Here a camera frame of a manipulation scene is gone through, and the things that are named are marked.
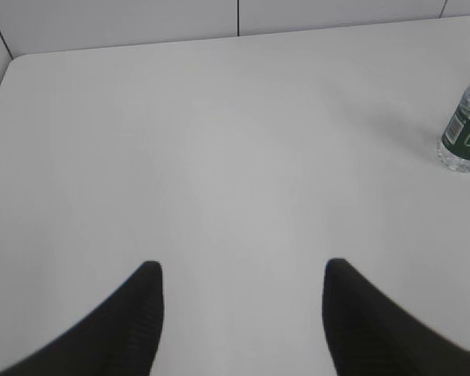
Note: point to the clear green-label water bottle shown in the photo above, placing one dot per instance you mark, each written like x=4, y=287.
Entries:
x=453, y=148

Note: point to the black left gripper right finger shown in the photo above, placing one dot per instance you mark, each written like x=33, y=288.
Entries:
x=367, y=333

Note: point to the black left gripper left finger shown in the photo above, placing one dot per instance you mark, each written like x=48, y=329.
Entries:
x=119, y=337

